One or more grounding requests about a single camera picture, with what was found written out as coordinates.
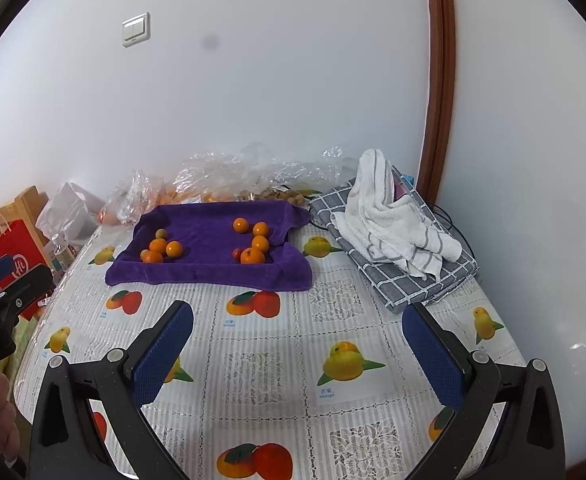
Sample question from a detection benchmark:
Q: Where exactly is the light green cloth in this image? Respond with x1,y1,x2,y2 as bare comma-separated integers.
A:
8,317,38,376

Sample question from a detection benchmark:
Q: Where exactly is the red paper bag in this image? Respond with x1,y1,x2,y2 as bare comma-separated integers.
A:
0,210,54,306

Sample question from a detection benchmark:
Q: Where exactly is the black cable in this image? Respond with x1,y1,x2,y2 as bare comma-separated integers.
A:
430,204,476,266

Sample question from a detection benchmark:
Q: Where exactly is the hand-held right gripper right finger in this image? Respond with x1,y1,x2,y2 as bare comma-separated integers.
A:
401,301,566,480

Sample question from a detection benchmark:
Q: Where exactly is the wooden chair back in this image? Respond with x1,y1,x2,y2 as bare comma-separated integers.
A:
0,185,54,246

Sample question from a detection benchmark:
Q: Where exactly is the small clear plastic bag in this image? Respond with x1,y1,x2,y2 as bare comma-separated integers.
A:
98,170,161,226

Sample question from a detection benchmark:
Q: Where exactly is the clear plastic bottle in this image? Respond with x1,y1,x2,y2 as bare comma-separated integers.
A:
50,234,76,271

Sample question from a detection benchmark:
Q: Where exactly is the grey plastic bag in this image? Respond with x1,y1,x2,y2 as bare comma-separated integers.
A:
35,181,106,241

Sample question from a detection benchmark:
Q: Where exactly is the grey checked folded cloth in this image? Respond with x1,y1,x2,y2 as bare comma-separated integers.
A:
308,185,479,313

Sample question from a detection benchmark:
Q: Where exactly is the purple towel covered tray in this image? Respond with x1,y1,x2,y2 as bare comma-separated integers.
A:
105,199,314,293

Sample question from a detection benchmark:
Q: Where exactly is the brown wooden door frame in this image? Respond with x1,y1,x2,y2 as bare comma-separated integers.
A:
417,0,457,207

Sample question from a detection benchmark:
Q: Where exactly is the white wall light switch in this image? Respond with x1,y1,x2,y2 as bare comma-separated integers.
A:
121,11,151,48

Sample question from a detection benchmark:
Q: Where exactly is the large clear plastic bag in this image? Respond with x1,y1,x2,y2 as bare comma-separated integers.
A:
238,142,361,203
173,151,254,205

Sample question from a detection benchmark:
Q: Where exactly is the bunch of bagged longans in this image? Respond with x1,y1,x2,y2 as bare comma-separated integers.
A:
238,185,324,207

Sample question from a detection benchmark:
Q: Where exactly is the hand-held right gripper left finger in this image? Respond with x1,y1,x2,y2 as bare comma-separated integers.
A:
29,300,195,480

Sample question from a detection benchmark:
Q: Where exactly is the white striped towel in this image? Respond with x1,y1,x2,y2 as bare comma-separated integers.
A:
330,148,463,278

